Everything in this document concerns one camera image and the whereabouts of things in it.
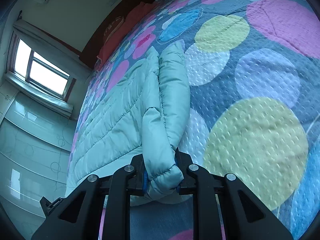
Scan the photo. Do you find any wall switch panel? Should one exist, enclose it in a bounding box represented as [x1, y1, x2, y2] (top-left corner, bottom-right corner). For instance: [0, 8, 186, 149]
[107, 0, 117, 7]

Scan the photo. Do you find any left window with frame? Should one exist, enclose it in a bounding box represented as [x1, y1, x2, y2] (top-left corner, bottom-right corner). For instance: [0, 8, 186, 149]
[7, 33, 75, 102]

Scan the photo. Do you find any red blanket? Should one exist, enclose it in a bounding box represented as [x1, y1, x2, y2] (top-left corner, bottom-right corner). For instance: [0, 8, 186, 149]
[97, 2, 157, 67]

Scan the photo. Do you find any dark wooden headboard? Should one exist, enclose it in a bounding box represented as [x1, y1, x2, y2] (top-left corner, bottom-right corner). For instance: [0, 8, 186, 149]
[79, 0, 156, 69]

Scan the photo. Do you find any light green puffer jacket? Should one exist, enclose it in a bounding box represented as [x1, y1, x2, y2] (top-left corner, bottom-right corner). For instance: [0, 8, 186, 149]
[66, 41, 190, 205]

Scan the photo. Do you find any white patterned wardrobe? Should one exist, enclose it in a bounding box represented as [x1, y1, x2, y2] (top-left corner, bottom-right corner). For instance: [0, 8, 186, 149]
[1, 81, 76, 239]

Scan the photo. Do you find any colourful dotted bedspread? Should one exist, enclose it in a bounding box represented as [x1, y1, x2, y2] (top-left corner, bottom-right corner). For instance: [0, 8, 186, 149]
[78, 0, 319, 239]

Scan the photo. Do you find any brown embroidered pillow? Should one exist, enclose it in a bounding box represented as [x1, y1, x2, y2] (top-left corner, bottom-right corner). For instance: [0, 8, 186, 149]
[103, 16, 125, 43]

